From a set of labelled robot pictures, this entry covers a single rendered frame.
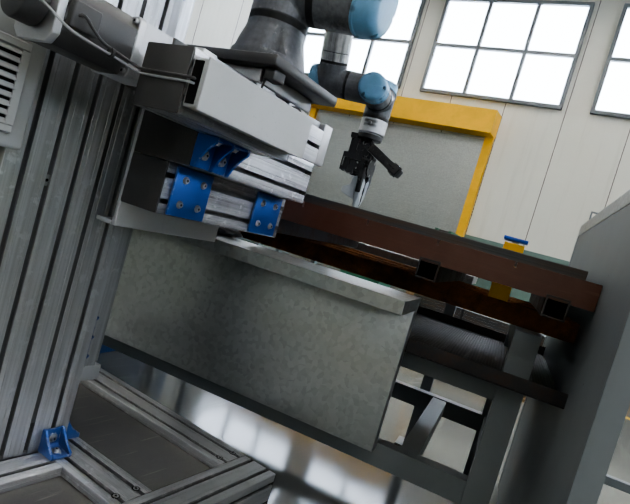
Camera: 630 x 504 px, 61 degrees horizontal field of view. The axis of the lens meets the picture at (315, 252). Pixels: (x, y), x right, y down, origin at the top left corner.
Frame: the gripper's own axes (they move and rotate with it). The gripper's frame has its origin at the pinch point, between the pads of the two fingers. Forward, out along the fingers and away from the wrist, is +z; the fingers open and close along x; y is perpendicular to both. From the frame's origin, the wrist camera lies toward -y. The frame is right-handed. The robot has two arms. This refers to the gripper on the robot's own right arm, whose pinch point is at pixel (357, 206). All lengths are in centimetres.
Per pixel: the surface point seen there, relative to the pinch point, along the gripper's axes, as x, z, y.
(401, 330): 20.5, 26.2, -25.3
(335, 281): 36.5, 18.5, -11.4
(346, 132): -891, -181, 341
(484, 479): 11, 54, -53
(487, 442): 11, 46, -51
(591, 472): 50, 33, -65
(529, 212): -829, -106, -39
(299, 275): 36.5, 19.7, -3.1
